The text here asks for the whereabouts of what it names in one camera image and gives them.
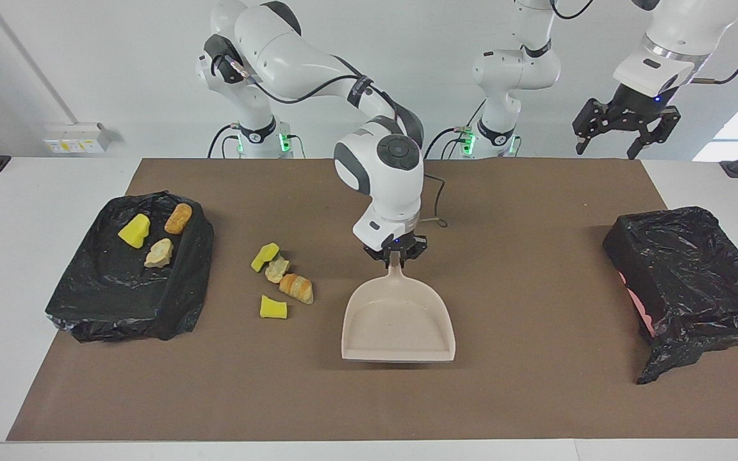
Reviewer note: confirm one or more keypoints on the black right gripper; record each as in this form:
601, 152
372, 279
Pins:
396, 245

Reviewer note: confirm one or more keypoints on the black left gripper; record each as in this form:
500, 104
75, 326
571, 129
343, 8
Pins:
635, 105

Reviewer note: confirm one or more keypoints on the beige plastic dustpan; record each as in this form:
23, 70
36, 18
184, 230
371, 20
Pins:
401, 320

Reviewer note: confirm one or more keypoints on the orange striped croissant piece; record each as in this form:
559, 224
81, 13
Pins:
297, 288

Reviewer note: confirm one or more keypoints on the pale bread piece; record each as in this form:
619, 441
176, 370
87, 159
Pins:
277, 269

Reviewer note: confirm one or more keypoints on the yellow sponge block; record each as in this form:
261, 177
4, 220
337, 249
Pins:
266, 253

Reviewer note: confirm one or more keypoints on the thin yellow sponge piece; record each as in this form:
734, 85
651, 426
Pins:
273, 308

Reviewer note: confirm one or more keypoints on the brown bread nugget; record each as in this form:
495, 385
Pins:
178, 219

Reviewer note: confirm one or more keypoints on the pale yellow bread chunk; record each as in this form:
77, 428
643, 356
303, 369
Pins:
159, 253

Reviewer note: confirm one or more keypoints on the yellow sponge wedge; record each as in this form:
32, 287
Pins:
135, 232

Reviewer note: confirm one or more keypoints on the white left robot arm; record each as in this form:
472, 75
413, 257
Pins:
510, 70

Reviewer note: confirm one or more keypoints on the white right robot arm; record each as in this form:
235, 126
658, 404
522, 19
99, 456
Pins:
388, 179

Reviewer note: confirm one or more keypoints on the black bag bin pink rim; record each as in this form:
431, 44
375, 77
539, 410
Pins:
696, 275

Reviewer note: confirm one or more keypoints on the black bag-covered bin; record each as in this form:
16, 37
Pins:
119, 294

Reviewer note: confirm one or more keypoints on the brown table mat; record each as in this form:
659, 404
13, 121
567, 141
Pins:
407, 403

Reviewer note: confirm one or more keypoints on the white wall socket box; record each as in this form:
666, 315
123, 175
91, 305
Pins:
71, 142

